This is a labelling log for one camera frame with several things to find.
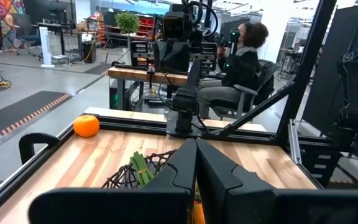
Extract dark woven wicker basket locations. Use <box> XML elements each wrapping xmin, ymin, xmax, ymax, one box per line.
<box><xmin>101</xmin><ymin>149</ymin><xmax>180</xmax><ymax>189</ymax></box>

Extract black orange-striped floor mat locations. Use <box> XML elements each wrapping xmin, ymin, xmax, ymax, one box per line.
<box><xmin>0</xmin><ymin>90</ymin><xmax>71</xmax><ymax>136</ymax></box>

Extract person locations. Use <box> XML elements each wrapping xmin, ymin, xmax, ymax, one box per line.
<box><xmin>196</xmin><ymin>21</ymin><xmax>270</xmax><ymax>119</ymax></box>

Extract grey black office chair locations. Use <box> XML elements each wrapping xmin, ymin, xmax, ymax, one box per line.
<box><xmin>211</xmin><ymin>58</ymin><xmax>275</xmax><ymax>121</ymax></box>

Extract dark office desk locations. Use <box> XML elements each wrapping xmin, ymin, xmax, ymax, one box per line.
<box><xmin>35</xmin><ymin>21</ymin><xmax>96</xmax><ymax>65</ymax></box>

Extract tangerine pair with green leaf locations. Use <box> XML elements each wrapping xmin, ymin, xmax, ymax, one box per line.
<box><xmin>192</xmin><ymin>200</ymin><xmax>207</xmax><ymax>224</ymax></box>

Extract black angled support strut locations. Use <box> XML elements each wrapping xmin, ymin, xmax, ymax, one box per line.
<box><xmin>336</xmin><ymin>48</ymin><xmax>358</xmax><ymax>151</ymax></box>

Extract black curved bracket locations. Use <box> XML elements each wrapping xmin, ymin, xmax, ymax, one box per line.
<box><xmin>18</xmin><ymin>133</ymin><xmax>62</xmax><ymax>165</ymax></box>

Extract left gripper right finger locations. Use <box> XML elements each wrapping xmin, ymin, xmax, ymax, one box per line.
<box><xmin>196</xmin><ymin>138</ymin><xmax>280</xmax><ymax>224</ymax></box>

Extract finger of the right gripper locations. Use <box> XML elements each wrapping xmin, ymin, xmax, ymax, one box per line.
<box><xmin>153</xmin><ymin>42</ymin><xmax>173</xmax><ymax>73</ymax></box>
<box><xmin>172</xmin><ymin>42</ymin><xmax>191</xmax><ymax>73</ymax></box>

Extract green potted plant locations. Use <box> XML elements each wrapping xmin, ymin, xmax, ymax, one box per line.
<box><xmin>114</xmin><ymin>11</ymin><xmax>140</xmax><ymax>48</ymax></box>

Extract green long bean bundle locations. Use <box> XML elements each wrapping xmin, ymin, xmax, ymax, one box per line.
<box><xmin>129</xmin><ymin>151</ymin><xmax>155</xmax><ymax>187</ymax></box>

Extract wooden top desk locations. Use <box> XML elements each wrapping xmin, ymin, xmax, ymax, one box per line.
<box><xmin>106</xmin><ymin>66</ymin><xmax>199</xmax><ymax>110</ymax></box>

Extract white tower fan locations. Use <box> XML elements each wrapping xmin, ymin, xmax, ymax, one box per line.
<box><xmin>39</xmin><ymin>26</ymin><xmax>56</xmax><ymax>68</ymax></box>

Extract dark room divider panels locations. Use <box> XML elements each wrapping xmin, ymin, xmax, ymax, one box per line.
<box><xmin>301</xmin><ymin>0</ymin><xmax>358</xmax><ymax>172</ymax></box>

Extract colourful patchwork tapestry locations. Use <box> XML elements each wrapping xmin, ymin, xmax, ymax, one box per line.
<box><xmin>0</xmin><ymin>0</ymin><xmax>26</xmax><ymax>51</ymax></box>

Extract black computer tower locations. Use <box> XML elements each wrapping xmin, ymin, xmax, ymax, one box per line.
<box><xmin>108</xmin><ymin>78</ymin><xmax>126</xmax><ymax>110</ymax></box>

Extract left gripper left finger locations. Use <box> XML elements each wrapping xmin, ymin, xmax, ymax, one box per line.
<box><xmin>114</xmin><ymin>138</ymin><xmax>198</xmax><ymax>224</ymax></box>

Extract round orange toy fruit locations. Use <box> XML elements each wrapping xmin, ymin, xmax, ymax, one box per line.
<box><xmin>73</xmin><ymin>114</ymin><xmax>101</xmax><ymax>138</ymax></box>

